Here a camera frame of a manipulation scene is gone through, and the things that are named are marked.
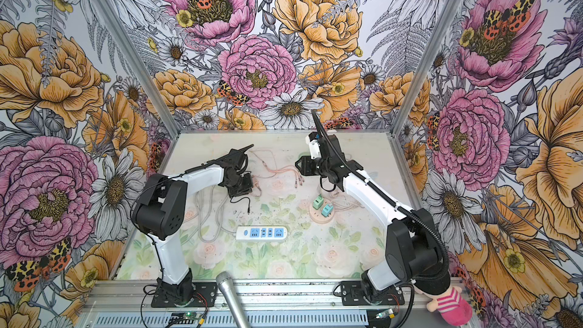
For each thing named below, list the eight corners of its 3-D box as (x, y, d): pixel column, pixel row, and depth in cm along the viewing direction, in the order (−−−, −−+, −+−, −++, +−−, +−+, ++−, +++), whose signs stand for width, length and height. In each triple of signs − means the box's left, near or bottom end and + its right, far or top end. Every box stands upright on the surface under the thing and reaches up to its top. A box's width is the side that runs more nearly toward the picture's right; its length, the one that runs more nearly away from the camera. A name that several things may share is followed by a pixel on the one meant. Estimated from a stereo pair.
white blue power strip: (236, 241, 88) (234, 238, 85) (238, 229, 91) (236, 225, 88) (287, 241, 88) (286, 238, 85) (287, 229, 91) (287, 225, 88)
